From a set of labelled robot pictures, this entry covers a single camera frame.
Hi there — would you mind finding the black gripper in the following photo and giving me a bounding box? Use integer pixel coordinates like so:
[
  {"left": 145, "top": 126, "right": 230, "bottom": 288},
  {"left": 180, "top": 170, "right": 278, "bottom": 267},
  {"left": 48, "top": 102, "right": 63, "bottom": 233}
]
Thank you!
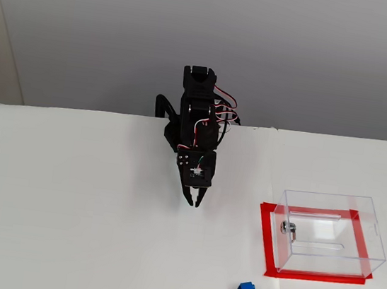
[{"left": 170, "top": 145, "right": 219, "bottom": 211}]

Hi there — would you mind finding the transparent plastic box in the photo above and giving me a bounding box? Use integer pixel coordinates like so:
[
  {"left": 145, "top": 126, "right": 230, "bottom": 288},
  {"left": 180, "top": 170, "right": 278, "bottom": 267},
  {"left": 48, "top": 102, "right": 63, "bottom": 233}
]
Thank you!
[{"left": 267, "top": 184, "right": 387, "bottom": 287}]

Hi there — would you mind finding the black table clamp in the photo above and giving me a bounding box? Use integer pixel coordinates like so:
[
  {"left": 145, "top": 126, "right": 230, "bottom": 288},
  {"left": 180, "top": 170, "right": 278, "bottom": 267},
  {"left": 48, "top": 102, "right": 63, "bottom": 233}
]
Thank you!
[{"left": 153, "top": 93, "right": 183, "bottom": 122}]

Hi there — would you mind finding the silver cylinder lock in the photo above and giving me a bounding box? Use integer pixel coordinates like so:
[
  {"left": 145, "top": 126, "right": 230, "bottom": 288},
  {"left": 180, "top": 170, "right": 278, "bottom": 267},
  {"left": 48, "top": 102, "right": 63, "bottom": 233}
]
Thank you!
[{"left": 278, "top": 220, "right": 300, "bottom": 243}]

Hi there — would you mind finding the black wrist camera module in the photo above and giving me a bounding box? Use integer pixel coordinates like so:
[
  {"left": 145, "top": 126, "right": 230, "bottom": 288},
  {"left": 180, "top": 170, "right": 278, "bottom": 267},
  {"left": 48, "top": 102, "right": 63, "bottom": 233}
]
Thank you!
[{"left": 187, "top": 161, "right": 213, "bottom": 185}]

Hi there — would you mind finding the red white servo cable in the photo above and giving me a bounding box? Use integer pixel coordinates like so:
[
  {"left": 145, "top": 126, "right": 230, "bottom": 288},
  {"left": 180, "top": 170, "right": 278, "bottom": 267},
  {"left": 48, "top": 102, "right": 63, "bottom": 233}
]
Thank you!
[
  {"left": 210, "top": 86, "right": 241, "bottom": 112},
  {"left": 216, "top": 107, "right": 243, "bottom": 127},
  {"left": 177, "top": 114, "right": 216, "bottom": 155}
]

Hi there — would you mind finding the red tape frame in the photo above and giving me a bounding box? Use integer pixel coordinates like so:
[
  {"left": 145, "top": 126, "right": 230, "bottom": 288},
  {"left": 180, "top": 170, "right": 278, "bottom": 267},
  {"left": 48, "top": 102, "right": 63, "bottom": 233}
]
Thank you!
[{"left": 250, "top": 198, "right": 383, "bottom": 289}]

